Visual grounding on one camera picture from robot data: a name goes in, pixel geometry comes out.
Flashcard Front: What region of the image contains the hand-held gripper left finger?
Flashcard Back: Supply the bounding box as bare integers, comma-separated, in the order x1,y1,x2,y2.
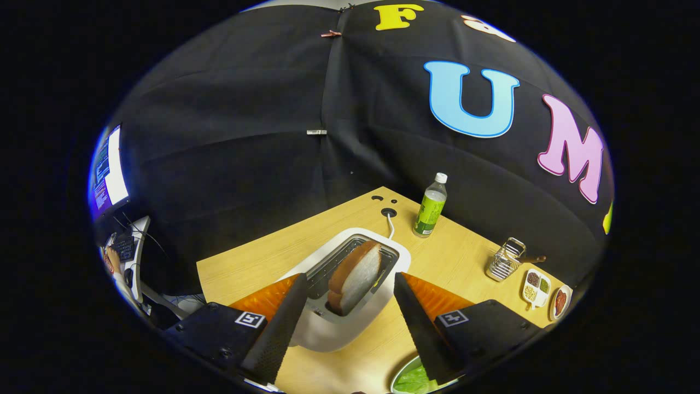
164,273,310,385

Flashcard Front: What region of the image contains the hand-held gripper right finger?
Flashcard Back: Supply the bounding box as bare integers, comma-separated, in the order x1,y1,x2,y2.
393,272,542,385

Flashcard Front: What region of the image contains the green lettuce leaf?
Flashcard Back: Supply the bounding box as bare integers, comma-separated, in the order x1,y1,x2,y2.
394,364,444,394

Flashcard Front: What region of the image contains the brown-crust bread slice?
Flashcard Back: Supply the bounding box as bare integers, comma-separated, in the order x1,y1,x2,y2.
327,240,383,317

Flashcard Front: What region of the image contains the pale green round plate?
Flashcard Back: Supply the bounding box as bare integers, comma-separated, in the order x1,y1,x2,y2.
389,355,463,394

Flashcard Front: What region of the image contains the white toaster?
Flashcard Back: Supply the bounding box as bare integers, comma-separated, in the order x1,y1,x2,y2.
279,227,412,352

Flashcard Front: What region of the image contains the green-label plastic bottle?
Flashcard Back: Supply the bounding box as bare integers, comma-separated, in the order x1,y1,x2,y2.
412,172,448,239

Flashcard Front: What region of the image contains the white divided dish with beans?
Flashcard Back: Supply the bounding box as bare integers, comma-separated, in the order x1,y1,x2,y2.
521,268,552,310

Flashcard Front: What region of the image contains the white oval plate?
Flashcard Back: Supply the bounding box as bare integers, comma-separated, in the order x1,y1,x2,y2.
550,284,573,321

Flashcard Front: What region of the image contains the white side desk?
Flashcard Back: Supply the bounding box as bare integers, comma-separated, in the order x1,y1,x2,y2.
112,215,189,321

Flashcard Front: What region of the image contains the black keyboard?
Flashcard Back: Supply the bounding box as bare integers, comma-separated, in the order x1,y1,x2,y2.
112,235,136,262

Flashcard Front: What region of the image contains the black backdrop cloth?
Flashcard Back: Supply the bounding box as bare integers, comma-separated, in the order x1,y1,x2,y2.
90,0,616,296

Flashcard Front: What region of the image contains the computer monitor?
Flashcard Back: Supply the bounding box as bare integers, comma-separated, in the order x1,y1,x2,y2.
90,125,131,214

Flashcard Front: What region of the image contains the metal wire utensil holder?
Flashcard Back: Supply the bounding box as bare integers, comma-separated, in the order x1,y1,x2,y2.
486,237,527,282

